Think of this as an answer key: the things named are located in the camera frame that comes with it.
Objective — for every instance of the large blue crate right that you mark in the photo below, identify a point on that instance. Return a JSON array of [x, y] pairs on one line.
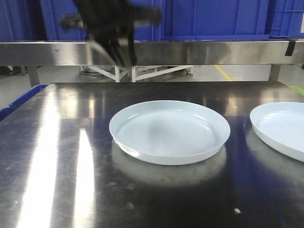
[[215, 20]]

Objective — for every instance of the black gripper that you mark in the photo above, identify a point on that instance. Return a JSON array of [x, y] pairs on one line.
[[112, 22]]

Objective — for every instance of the light blue plate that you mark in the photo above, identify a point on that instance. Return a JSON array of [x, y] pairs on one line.
[[169, 132], [281, 126]]

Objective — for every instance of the black tape strip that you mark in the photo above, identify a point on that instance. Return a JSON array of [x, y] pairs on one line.
[[290, 48]]

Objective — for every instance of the blue low bin left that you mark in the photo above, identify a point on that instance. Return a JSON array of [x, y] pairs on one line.
[[15, 104]]

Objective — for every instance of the stainless steel shelf rail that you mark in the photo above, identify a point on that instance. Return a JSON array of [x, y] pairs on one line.
[[152, 53]]

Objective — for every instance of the large blue crate middle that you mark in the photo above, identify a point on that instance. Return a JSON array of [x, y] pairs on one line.
[[54, 10]]

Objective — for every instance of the large blue crate left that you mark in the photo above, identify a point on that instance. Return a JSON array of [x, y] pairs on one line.
[[21, 20]]

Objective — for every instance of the large blue crate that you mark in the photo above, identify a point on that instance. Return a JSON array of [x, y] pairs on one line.
[[21, 20], [54, 10], [215, 20]]

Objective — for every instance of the white metal frame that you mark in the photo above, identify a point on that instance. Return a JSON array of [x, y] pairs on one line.
[[136, 73]]

